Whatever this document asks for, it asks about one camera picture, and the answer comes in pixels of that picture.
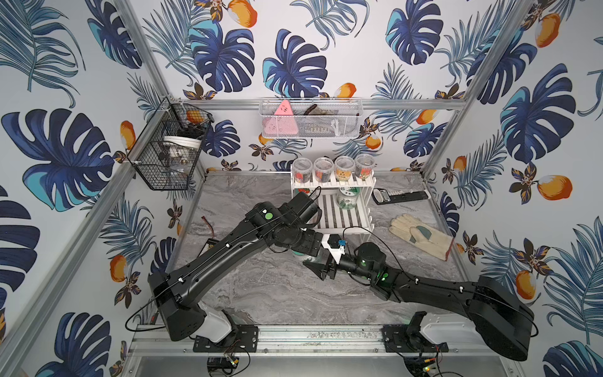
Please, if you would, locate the pink triangle object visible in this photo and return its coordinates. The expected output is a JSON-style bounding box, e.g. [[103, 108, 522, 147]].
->
[[262, 100, 299, 138]]

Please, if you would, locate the carrot lid seed jar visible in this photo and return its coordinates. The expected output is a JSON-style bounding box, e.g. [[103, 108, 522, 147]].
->
[[292, 251, 317, 262]]

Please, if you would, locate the beige work glove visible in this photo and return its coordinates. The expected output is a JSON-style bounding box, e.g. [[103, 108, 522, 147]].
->
[[389, 214, 453, 261]]

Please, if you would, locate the clear lidless jar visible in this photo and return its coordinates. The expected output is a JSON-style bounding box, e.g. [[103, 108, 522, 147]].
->
[[313, 157, 334, 183], [291, 157, 313, 184]]

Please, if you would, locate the black wire basket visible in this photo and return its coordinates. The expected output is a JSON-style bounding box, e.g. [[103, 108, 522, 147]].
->
[[127, 97, 215, 192]]

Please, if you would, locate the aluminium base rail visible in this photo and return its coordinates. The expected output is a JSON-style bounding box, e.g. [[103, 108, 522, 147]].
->
[[130, 322, 497, 358]]

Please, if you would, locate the white slatted wooden shelf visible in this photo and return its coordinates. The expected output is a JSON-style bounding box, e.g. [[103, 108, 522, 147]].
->
[[290, 172, 376, 239]]

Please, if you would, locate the clear wall-mounted tray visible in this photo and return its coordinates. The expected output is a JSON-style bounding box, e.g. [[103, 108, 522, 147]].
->
[[258, 97, 364, 139]]

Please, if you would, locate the green tree lid jar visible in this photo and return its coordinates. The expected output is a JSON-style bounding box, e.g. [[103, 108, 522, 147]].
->
[[336, 187, 361, 210]]

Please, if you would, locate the black remote control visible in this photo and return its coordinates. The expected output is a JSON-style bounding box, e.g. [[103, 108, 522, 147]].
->
[[372, 188, 430, 205]]

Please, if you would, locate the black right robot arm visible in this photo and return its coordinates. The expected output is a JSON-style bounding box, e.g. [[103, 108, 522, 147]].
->
[[303, 242, 535, 361]]

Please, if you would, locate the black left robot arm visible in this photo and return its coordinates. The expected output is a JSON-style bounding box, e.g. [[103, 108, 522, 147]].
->
[[148, 193, 323, 342]]

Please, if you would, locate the white bowl in basket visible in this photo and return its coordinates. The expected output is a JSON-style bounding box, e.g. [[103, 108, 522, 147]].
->
[[163, 136, 201, 150]]

